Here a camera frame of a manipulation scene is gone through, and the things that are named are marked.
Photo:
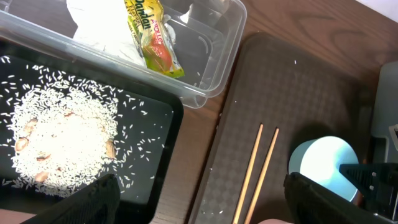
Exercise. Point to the white napkin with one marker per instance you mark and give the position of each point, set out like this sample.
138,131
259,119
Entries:
102,25

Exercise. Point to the grey dishwasher rack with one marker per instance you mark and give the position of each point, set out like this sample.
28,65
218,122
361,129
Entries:
384,123

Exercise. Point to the dark brown serving tray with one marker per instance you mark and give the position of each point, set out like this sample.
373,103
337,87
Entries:
277,91

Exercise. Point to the black plastic tray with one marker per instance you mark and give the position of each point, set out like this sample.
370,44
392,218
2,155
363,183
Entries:
130,210

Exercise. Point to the rice and food scraps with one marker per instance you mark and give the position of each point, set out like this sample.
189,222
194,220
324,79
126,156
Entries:
61,132

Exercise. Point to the yellow snack wrapper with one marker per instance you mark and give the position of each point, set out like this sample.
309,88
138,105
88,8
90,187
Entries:
146,22

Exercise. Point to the clear plastic bin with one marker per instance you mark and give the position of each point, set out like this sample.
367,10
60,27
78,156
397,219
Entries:
207,37

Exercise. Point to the wooden chopstick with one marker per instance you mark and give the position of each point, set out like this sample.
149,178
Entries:
247,176
261,178

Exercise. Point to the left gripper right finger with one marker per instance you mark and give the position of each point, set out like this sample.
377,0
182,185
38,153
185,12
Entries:
309,202

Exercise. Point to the left wooden chopstick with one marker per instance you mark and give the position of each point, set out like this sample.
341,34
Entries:
247,176

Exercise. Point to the right wooden chopstick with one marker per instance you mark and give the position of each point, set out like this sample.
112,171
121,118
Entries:
261,178

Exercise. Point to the light blue bowl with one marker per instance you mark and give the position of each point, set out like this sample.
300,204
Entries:
320,160

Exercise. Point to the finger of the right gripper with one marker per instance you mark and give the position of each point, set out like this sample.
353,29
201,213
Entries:
378,185

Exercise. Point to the white bowl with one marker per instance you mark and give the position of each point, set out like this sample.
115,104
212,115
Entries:
273,221

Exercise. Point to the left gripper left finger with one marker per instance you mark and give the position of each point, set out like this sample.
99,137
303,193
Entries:
95,203

